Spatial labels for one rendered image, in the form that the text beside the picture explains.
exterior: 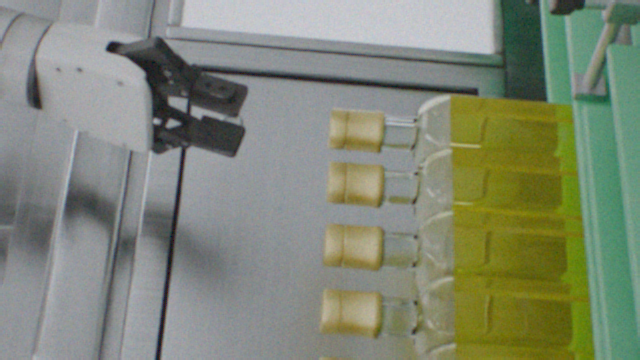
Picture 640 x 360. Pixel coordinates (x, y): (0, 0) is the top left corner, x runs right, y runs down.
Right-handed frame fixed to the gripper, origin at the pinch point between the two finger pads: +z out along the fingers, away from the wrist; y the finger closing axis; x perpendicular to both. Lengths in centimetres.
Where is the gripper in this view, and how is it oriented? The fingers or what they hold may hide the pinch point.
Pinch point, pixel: (220, 116)
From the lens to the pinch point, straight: 108.5
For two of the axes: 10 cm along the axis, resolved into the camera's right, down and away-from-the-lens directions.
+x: 2.9, -7.7, 5.7
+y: 0.9, -5.7, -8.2
